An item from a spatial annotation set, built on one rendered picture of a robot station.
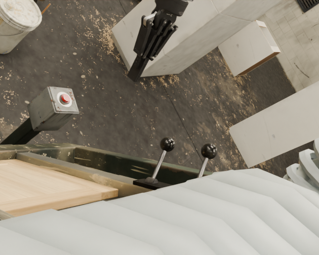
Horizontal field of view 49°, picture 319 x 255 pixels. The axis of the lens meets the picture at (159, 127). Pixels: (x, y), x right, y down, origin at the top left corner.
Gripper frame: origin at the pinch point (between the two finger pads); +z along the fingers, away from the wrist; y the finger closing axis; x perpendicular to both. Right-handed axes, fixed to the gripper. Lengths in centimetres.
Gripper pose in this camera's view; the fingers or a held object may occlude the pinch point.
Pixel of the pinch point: (137, 67)
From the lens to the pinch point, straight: 91.9
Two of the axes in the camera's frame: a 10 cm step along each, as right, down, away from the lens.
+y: 5.7, -1.1, 8.1
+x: -6.8, -6.2, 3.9
